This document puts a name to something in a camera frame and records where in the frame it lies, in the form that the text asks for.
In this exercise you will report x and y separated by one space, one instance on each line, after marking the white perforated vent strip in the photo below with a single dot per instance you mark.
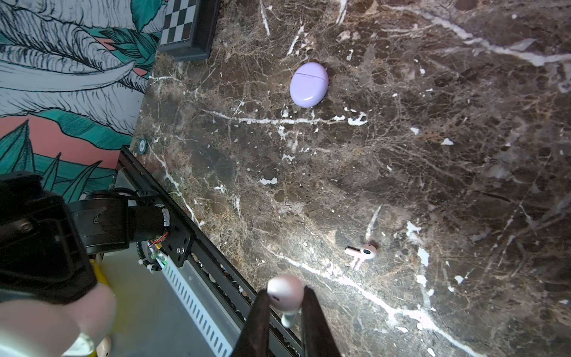
202 306

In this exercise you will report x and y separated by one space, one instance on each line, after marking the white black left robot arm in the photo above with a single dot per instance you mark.
54 299

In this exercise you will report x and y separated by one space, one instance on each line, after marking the blue white poker chip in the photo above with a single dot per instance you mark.
142 146

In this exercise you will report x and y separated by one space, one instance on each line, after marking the white earbud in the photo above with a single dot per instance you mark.
286 294
359 255

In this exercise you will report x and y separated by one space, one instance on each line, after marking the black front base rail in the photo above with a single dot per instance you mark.
209 250

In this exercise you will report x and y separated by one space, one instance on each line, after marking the black white chessboard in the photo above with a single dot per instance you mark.
189 29

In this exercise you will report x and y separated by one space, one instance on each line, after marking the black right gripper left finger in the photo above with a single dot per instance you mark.
253 341

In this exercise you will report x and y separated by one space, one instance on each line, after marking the purple earbud charging case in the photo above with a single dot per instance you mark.
309 85

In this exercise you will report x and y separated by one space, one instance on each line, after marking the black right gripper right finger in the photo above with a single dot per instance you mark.
317 339

